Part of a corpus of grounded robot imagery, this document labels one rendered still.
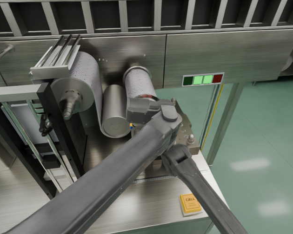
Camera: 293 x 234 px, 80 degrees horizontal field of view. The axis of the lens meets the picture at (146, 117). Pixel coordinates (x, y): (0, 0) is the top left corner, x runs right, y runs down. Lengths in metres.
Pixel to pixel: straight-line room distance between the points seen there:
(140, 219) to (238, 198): 1.37
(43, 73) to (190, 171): 0.52
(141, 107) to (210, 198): 0.31
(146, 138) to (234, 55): 0.87
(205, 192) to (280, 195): 1.75
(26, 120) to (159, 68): 0.66
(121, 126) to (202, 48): 0.59
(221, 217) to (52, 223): 0.41
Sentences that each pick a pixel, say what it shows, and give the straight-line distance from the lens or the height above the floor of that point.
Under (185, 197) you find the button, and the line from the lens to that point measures 0.84.
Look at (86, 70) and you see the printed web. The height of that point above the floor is 1.39.
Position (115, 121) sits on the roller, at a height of 1.20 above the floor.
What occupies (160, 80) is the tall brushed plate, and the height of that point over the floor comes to 1.20.
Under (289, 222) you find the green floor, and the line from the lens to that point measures 2.15.
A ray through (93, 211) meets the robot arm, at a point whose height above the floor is 1.43.
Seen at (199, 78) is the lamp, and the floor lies 1.19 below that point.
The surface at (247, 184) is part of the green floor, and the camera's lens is 2.17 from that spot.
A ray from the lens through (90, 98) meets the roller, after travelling 0.65.
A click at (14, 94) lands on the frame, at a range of 0.54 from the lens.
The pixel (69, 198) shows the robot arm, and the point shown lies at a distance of 0.27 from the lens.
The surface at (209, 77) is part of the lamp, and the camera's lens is 1.10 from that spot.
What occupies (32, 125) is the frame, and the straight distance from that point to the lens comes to 0.63.
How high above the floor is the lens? 1.67
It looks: 40 degrees down
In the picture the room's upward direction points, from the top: straight up
